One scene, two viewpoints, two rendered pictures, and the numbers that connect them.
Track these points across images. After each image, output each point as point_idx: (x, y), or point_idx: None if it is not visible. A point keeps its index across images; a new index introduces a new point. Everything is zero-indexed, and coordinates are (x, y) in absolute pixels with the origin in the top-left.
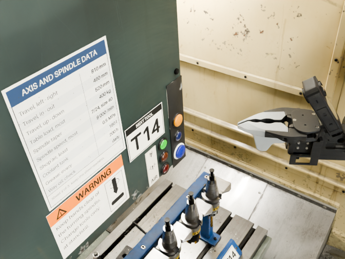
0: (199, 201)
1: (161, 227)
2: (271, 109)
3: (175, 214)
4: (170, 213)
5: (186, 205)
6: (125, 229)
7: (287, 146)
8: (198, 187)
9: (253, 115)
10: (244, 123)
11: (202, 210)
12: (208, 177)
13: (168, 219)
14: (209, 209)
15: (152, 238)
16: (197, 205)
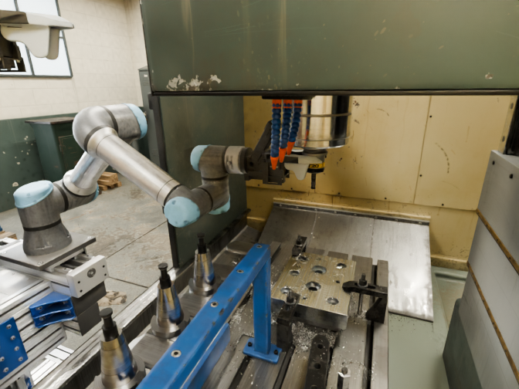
0: (151, 358)
1: (219, 293)
2: (9, 10)
3: (200, 315)
4: (209, 315)
5: (181, 334)
6: None
7: (17, 52)
8: (148, 382)
9: (45, 14)
10: (64, 18)
11: (150, 339)
12: (119, 334)
13: (199, 234)
14: (134, 344)
15: (231, 280)
16: (157, 347)
